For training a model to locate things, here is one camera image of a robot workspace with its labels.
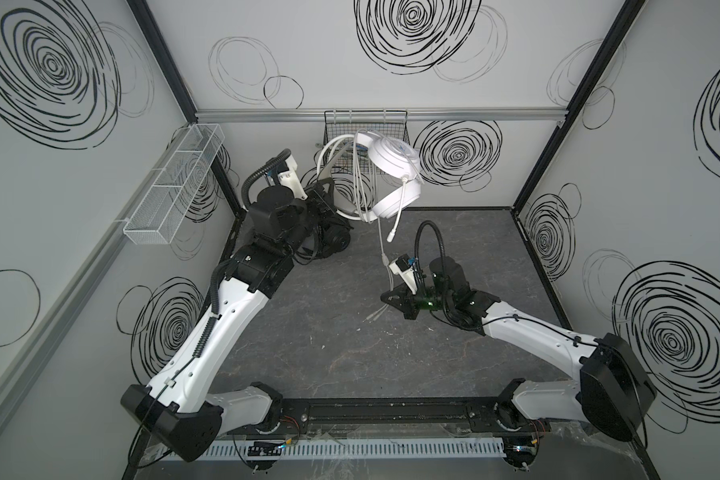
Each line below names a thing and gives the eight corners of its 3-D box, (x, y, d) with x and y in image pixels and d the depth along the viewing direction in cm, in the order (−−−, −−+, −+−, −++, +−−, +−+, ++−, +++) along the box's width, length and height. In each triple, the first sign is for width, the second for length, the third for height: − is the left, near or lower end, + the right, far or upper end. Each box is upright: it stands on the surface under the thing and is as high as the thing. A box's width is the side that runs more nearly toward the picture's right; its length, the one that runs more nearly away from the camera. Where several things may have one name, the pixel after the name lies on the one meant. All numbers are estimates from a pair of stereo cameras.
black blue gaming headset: (316, 251, 109) (313, 236, 102) (339, 234, 114) (337, 219, 108) (329, 262, 106) (326, 248, 99) (352, 245, 111) (351, 230, 104)
